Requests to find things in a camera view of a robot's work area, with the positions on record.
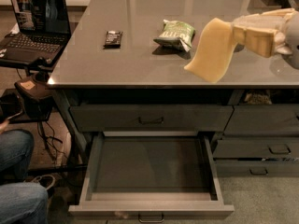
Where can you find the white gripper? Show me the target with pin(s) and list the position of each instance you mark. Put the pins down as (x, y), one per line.
(292, 37)

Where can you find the yellow sponge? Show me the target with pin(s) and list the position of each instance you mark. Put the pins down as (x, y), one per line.
(214, 51)

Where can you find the top right drawer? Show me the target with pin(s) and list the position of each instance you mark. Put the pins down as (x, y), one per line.
(264, 120)

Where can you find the middle right drawer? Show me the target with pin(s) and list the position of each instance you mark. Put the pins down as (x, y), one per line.
(239, 148)

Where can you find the bottom right drawer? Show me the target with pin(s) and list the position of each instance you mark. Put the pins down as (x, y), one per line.
(257, 168)

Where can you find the open middle drawer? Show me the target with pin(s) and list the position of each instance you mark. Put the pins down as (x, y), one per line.
(151, 179)

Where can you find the top left drawer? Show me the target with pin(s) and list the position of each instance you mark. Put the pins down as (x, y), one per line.
(105, 118)

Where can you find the green chip bag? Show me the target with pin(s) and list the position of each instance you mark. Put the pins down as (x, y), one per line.
(176, 35)

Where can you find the black snack bar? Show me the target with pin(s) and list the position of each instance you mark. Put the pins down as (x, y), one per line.
(113, 39)

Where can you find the black laptop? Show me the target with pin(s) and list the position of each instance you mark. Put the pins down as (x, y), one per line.
(44, 31)

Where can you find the black box with note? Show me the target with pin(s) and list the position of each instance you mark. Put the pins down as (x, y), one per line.
(37, 98)

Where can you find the black white sneaker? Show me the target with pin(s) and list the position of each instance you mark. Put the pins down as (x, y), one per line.
(47, 181)

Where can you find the black laptop stand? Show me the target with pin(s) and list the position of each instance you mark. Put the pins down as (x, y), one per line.
(55, 150)

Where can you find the person left leg jeans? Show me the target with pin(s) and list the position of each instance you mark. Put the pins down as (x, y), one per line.
(16, 148)

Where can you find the person leg jeans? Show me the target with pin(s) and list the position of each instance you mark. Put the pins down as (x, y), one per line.
(16, 148)
(23, 203)

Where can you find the person right leg jeans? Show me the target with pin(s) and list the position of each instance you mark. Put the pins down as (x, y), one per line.
(23, 203)

